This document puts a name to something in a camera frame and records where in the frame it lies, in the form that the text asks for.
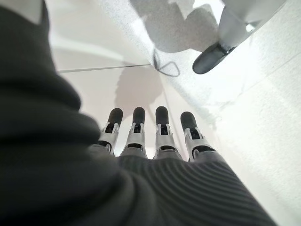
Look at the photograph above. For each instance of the dark left robot hand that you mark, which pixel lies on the dark left robot hand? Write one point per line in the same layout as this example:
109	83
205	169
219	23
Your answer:
70	183

